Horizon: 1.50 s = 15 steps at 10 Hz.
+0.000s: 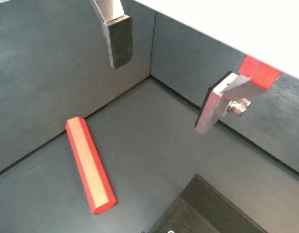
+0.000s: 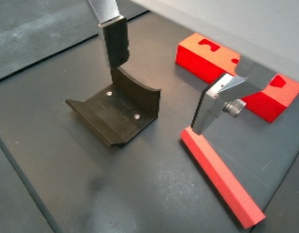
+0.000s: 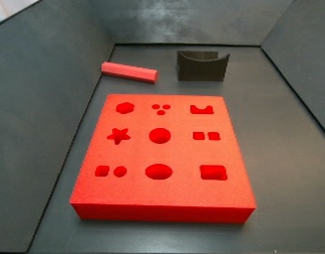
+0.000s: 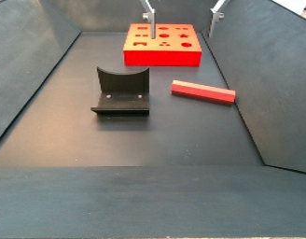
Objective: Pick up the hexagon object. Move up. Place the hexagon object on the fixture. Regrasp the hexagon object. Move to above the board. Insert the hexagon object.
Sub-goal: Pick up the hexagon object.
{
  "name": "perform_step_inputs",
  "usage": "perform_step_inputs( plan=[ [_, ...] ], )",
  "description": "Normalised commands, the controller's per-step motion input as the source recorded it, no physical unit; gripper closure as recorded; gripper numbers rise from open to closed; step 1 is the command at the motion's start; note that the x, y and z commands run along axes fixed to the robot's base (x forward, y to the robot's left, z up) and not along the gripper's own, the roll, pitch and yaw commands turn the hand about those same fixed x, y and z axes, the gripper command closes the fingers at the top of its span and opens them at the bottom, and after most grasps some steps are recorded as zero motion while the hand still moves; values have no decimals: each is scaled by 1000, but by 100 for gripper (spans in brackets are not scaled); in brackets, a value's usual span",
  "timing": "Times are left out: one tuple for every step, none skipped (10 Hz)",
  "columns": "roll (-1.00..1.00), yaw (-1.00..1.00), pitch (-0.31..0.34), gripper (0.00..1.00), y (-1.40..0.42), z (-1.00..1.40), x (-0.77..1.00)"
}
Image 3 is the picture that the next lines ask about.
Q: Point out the red hexagonal prism bar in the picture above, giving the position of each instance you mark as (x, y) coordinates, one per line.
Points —
(129, 72)

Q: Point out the red foam shape board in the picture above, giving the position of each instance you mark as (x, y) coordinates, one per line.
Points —
(164, 162)

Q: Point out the black curved cradle stand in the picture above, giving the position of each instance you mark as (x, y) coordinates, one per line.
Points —
(201, 66)

